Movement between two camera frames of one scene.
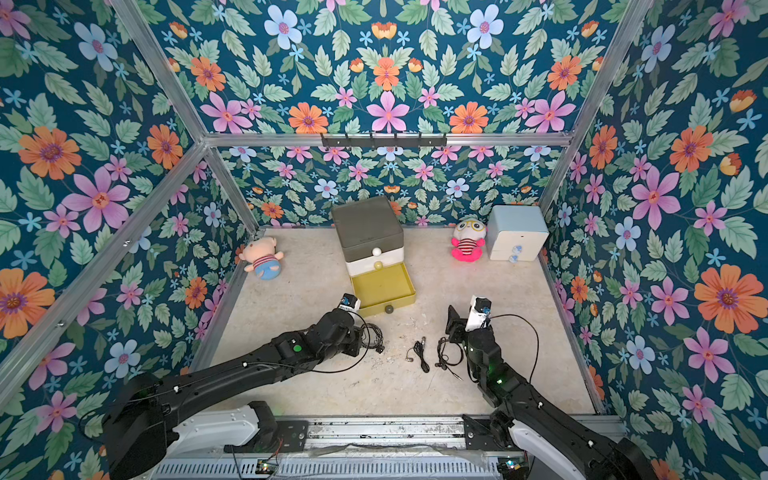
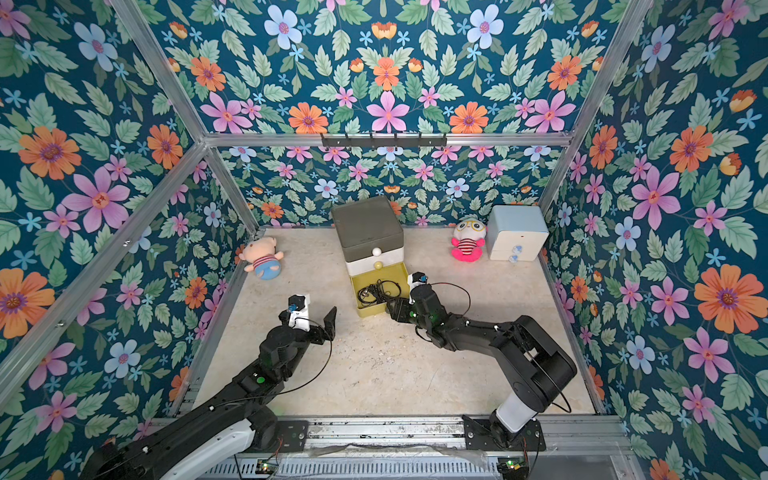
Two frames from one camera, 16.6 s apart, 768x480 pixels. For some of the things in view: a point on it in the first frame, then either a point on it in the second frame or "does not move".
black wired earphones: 418,348 to 378,291
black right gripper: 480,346 to 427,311
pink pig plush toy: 265,260 does not move
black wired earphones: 442,363 to 378,281
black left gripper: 356,339 to 330,325
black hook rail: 384,142 does not move
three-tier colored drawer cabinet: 371,238 does not move
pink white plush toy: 468,240 does not move
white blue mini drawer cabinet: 516,233 does not move
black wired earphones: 379,347 to 364,291
